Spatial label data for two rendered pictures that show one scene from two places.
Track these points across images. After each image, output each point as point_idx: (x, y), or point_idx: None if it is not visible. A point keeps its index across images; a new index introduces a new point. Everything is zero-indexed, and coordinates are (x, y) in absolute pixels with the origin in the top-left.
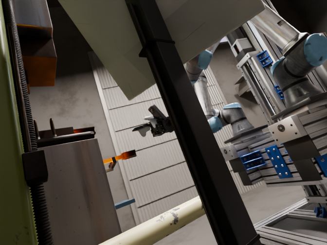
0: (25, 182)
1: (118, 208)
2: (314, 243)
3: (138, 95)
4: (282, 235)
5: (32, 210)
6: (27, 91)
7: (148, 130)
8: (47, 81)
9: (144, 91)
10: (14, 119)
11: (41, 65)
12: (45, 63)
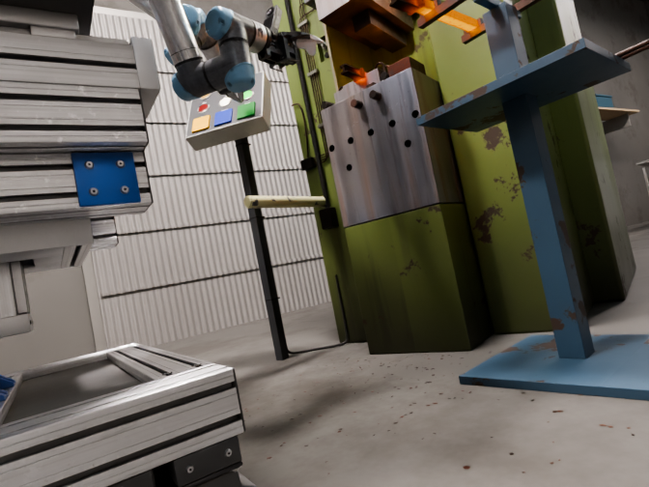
0: (306, 171)
1: (439, 128)
2: (143, 353)
3: (263, 131)
4: (160, 359)
5: (325, 172)
6: (367, 26)
7: (300, 47)
8: (356, 1)
9: (258, 133)
10: (301, 149)
11: (336, 18)
12: (332, 18)
